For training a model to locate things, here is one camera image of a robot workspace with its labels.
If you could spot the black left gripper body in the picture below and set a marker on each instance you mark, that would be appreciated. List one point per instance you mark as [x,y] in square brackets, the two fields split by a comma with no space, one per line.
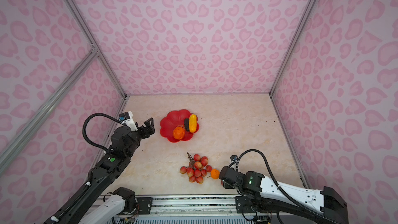
[141,134]

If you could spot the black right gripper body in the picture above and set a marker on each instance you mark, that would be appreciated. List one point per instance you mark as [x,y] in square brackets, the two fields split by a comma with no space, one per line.
[227,186]

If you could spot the small fake orange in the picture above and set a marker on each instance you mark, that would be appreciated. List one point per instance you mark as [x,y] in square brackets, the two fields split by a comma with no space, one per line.
[214,174]

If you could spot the orange fake persimmon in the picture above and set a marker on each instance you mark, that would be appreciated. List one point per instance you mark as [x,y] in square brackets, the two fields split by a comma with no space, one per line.
[179,132]

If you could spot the yellow fake corn cob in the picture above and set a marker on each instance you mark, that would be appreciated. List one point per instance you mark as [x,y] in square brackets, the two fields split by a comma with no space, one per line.
[193,123]

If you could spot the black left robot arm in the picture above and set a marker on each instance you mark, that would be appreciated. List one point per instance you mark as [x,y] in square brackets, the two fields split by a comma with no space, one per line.
[126,139]

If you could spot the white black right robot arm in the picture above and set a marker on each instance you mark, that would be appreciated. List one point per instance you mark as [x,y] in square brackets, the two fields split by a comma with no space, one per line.
[324,206]

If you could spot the fake red grape bunch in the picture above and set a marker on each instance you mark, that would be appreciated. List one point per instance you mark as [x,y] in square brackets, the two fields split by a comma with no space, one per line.
[198,168]

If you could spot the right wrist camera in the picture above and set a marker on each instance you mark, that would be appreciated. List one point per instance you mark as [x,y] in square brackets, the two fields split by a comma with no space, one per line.
[233,159]

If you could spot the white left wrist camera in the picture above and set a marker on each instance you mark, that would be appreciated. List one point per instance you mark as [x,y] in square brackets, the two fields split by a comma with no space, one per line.
[128,120]

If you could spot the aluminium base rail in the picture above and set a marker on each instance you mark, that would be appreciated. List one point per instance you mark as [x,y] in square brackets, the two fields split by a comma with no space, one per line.
[184,209]

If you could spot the diagonal aluminium frame bar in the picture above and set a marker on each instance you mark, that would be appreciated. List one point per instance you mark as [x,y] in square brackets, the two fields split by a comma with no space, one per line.
[20,141]

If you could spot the left aluminium frame post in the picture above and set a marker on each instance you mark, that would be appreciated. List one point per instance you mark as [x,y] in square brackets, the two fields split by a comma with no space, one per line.
[84,27]

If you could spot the aluminium corner frame post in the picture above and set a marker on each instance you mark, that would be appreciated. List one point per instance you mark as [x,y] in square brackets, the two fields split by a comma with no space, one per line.
[304,19]

